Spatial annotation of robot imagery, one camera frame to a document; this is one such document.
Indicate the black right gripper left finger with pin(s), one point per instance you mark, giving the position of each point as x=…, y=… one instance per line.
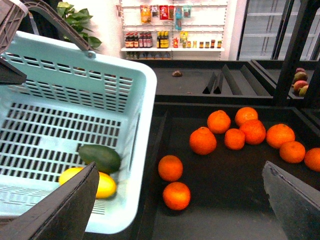
x=62, y=215

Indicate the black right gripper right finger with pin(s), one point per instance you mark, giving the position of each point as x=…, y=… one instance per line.
x=295, y=204

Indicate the yellow mango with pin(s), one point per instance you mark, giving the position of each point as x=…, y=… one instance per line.
x=106, y=185

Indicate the green avocado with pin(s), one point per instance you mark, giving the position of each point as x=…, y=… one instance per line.
x=107, y=160

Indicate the light blue plastic basket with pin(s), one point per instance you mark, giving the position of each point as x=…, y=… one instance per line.
x=71, y=98

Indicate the orange mandarin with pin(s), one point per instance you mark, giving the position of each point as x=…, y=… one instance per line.
x=279, y=134
x=254, y=131
x=292, y=152
x=218, y=122
x=245, y=114
x=170, y=168
x=202, y=141
x=312, y=159
x=234, y=139
x=176, y=196

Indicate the brown kiwi fruit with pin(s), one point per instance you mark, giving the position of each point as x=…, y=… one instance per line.
x=177, y=73

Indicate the glass door refrigerator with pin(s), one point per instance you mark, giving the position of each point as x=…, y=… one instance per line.
x=267, y=29

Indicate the green potted plant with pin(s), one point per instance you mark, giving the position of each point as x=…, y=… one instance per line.
x=79, y=20

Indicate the white wall shelf with bottles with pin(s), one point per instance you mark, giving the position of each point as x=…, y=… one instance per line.
x=173, y=29

